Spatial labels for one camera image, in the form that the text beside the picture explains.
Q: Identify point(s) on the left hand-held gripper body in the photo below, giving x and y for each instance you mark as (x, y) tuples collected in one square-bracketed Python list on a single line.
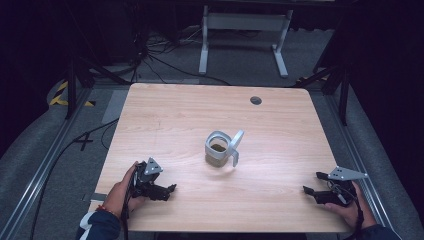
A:
[(146, 181)]

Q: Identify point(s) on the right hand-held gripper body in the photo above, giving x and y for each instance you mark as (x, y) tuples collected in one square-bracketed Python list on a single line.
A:
[(336, 196)]

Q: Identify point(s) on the person's right hand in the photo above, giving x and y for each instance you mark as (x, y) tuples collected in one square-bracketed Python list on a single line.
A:
[(358, 211)]

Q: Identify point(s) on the person's left hand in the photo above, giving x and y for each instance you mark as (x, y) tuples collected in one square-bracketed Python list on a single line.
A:
[(118, 196)]

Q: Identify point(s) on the grey tape strip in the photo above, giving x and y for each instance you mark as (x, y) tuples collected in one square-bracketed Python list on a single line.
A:
[(98, 197)]

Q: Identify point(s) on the black metal stand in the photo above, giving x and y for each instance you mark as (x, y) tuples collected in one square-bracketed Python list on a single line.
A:
[(343, 86), (71, 86)]

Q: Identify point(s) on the grey round table grommet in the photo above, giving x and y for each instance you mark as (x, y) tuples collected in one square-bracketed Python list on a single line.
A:
[(255, 100)]

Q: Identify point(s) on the aluminium floor rail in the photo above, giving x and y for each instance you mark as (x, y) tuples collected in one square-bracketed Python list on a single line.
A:
[(360, 160), (43, 166)]

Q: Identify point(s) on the grey metal desk frame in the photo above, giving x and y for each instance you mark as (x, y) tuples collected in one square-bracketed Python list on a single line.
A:
[(245, 21)]

